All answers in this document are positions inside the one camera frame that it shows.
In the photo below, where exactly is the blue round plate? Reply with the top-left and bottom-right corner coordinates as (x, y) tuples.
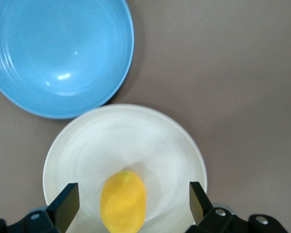
(0, 0), (135, 119)

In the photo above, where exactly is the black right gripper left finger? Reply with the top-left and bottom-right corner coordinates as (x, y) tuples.
(0, 183), (81, 233)

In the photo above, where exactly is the yellow lemon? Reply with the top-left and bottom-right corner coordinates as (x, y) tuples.
(99, 170), (146, 233)

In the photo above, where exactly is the cream round plate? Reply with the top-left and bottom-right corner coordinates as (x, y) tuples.
(42, 103), (208, 233)

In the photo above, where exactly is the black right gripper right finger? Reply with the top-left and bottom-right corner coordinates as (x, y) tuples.
(185, 181), (289, 233)

